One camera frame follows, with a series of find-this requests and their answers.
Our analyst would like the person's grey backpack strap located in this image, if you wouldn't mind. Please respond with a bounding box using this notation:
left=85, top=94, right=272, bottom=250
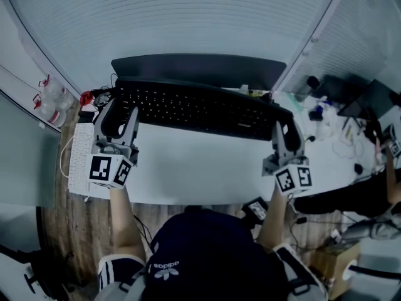
left=288, top=261, right=328, bottom=301
left=96, top=268, right=148, bottom=301

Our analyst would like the black office chair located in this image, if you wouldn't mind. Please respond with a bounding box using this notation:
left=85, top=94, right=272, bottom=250
left=0, top=243, right=76, bottom=301

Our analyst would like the person's left forearm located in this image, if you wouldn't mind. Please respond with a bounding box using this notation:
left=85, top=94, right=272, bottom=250
left=108, top=185, right=147, bottom=260

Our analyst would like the thin white cable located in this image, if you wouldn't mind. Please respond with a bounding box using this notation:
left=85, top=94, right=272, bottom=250
left=59, top=135, right=76, bottom=179

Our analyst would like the grey cabinet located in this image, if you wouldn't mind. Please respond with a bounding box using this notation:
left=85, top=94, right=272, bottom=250
left=0, top=89, right=62, bottom=207

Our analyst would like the black laptop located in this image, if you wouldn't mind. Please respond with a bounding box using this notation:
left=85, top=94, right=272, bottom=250
left=336, top=78, right=401, bottom=120

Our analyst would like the person's right forearm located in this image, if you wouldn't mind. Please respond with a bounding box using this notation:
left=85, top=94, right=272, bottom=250
left=256, top=188, right=291, bottom=248

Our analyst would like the cardboard box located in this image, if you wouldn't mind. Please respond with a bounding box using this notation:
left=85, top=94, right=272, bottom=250
left=313, top=241, right=361, bottom=300

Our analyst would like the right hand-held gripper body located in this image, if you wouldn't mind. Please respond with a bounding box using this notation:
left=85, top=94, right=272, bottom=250
left=262, top=155, right=313, bottom=196

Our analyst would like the person's navy striped shirt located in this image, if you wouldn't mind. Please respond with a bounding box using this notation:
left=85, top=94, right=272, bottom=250
left=98, top=207, right=328, bottom=301

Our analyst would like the black recorder box with screen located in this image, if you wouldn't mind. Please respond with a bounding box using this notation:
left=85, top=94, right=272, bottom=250
left=242, top=196, right=269, bottom=228

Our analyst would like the black keyboard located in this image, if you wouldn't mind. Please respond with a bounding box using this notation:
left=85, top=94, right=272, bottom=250
left=114, top=77, right=294, bottom=142

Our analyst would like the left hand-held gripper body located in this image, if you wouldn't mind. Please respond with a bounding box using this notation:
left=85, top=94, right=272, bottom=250
left=89, top=141, right=140, bottom=189

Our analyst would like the white keyboard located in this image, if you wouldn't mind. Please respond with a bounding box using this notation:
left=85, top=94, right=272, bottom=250
left=68, top=122, right=96, bottom=197

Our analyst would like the clear water bottle red handle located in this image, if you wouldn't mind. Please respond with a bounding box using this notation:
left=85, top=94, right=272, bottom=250
left=38, top=73, right=75, bottom=111
left=33, top=93, right=67, bottom=128

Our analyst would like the black monitor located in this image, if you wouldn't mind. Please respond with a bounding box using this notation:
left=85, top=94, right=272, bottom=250
left=111, top=53, right=288, bottom=90
left=313, top=73, right=373, bottom=106

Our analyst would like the white slatted window blind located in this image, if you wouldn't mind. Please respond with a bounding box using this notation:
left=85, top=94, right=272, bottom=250
left=278, top=0, right=401, bottom=94
left=6, top=0, right=342, bottom=88

